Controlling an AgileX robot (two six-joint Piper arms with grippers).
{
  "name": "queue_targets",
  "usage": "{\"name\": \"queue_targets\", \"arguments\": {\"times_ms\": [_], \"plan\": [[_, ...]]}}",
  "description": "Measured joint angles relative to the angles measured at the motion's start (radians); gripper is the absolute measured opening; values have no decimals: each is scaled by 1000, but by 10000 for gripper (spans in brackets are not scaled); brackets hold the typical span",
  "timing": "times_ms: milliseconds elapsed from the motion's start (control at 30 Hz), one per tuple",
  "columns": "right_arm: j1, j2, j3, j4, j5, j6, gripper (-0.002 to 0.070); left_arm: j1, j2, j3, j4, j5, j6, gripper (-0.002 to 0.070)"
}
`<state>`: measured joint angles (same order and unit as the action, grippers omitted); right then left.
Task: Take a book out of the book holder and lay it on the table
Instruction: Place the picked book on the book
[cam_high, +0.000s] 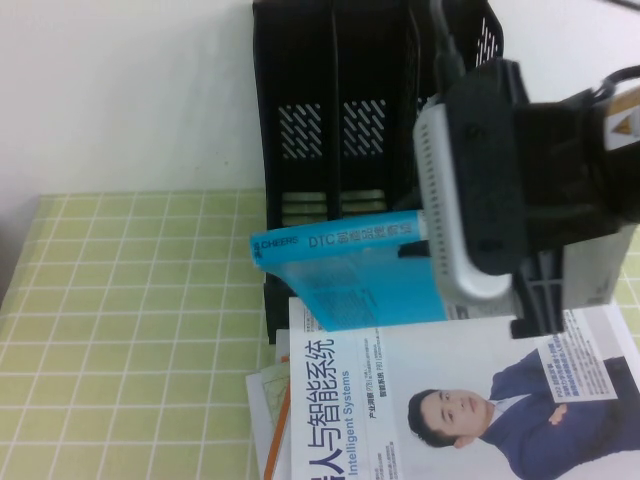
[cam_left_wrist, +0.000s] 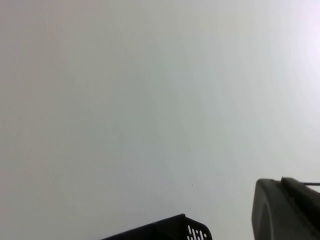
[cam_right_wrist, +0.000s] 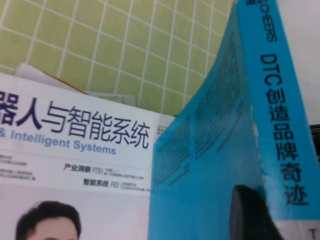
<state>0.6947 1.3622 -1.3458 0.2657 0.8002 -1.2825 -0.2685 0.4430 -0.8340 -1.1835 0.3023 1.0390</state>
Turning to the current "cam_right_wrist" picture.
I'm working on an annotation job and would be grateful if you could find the white magazine with man cover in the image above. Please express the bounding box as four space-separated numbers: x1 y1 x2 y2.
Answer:
0 72 176 240

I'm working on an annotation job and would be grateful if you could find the blue DTC paperback book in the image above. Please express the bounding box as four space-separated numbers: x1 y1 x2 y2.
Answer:
147 0 320 240

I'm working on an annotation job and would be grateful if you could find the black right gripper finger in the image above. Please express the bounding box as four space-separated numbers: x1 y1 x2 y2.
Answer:
229 184 287 240

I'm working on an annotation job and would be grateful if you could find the pale green map sheet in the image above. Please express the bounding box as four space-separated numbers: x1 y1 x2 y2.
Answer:
86 90 138 107

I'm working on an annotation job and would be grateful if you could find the green checked tablecloth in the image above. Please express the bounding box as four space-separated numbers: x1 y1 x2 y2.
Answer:
0 0 240 119

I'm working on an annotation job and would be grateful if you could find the black plastic book holder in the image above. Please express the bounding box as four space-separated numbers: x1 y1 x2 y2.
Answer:
309 124 320 162

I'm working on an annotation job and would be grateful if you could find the white booklet with orange edge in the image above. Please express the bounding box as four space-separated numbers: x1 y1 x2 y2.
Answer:
14 62 90 96

